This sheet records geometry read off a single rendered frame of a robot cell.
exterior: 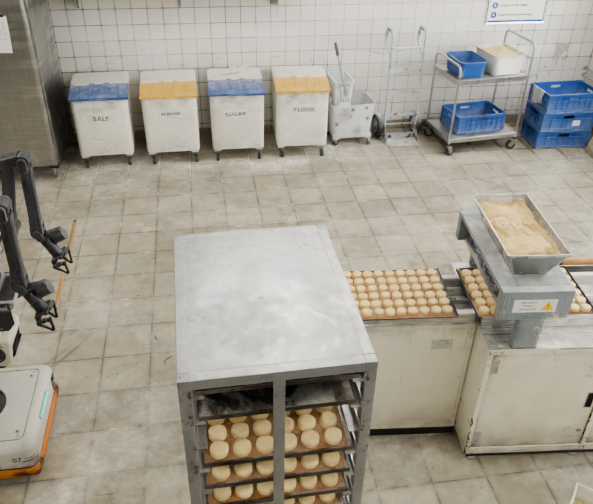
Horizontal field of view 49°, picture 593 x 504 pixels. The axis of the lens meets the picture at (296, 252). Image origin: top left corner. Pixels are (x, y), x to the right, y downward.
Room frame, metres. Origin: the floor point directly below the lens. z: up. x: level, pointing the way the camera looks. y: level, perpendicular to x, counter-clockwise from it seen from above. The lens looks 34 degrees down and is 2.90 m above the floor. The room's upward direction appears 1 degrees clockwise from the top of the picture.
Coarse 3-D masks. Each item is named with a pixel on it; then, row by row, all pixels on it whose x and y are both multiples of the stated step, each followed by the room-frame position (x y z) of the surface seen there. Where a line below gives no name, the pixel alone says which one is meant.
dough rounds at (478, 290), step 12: (468, 276) 2.74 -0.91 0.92; (480, 276) 2.74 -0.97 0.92; (468, 288) 2.66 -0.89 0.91; (480, 288) 2.65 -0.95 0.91; (480, 300) 2.54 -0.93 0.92; (492, 300) 2.54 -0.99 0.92; (576, 300) 2.56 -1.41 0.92; (480, 312) 2.46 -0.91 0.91; (492, 312) 2.46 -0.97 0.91; (576, 312) 2.48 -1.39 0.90; (588, 312) 2.49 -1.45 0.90
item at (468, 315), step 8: (464, 312) 2.47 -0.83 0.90; (472, 312) 2.47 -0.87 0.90; (376, 320) 2.43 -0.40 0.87; (384, 320) 2.44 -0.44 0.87; (392, 320) 2.44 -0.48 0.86; (400, 320) 2.44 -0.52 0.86; (408, 320) 2.44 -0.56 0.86; (416, 320) 2.45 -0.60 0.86; (424, 320) 2.45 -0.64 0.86; (432, 320) 2.45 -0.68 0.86; (440, 320) 2.46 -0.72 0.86; (448, 320) 2.46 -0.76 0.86; (456, 320) 2.46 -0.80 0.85; (464, 320) 2.46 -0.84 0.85; (472, 320) 2.47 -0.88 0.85; (480, 320) 2.47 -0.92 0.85
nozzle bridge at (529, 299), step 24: (480, 216) 2.93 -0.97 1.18; (480, 240) 2.69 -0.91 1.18; (480, 264) 2.67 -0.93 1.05; (504, 264) 2.49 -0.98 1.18; (504, 288) 2.30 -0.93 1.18; (528, 288) 2.30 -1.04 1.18; (552, 288) 2.31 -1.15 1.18; (504, 312) 2.27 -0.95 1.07; (528, 312) 2.28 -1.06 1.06; (552, 312) 2.29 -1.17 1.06; (528, 336) 2.28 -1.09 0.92
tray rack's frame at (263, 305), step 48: (192, 240) 1.66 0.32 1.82; (240, 240) 1.66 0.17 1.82; (288, 240) 1.67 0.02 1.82; (192, 288) 1.42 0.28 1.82; (240, 288) 1.42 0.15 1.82; (288, 288) 1.43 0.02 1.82; (336, 288) 1.43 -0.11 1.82; (192, 336) 1.22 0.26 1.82; (240, 336) 1.22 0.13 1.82; (288, 336) 1.23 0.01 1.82; (336, 336) 1.23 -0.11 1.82; (192, 384) 1.06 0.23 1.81; (240, 384) 1.08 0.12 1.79; (192, 432) 1.06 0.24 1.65; (192, 480) 1.06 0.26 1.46
